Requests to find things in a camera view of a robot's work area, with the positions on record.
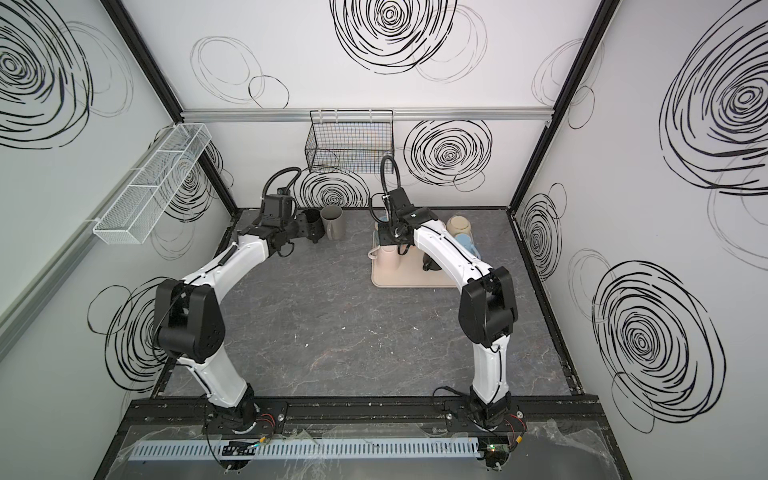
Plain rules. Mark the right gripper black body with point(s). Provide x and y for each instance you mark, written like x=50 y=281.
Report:
x=388 y=233

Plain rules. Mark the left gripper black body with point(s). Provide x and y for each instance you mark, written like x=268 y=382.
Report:
x=306 y=225

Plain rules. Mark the grey mug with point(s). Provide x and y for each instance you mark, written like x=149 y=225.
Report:
x=334 y=222

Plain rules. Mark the white black mug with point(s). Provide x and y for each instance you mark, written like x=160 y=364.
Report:
x=429 y=264

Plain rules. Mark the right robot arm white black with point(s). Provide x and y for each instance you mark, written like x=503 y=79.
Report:
x=487 y=308

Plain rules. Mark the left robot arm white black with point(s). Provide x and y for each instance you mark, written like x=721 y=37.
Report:
x=189 y=324

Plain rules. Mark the beige tan mug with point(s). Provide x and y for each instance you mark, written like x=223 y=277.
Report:
x=459 y=225

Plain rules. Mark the light blue mug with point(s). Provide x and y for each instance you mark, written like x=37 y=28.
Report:
x=467 y=243

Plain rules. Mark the beige plastic tray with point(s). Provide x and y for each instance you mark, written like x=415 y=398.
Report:
x=409 y=272

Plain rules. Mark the aluminium wall rail back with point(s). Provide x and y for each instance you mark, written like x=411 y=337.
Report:
x=366 y=114

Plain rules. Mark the aluminium wall rail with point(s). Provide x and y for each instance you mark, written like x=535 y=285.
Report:
x=366 y=114
x=17 y=318

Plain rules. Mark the white wire shelf basket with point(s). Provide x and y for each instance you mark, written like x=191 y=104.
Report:
x=135 y=212

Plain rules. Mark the black corner frame post left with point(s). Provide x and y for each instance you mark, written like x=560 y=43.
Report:
x=130 y=34

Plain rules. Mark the black corner frame post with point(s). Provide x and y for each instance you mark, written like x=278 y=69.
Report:
x=130 y=34
x=589 y=45

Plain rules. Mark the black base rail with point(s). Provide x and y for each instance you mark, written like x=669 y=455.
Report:
x=279 y=415

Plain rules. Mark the white slotted cable duct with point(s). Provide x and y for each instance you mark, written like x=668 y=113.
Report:
x=296 y=449

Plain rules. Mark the aluminium wall rail left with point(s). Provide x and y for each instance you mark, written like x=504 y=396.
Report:
x=17 y=318

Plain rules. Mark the black corner frame post right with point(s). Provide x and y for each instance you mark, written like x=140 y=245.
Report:
x=589 y=45

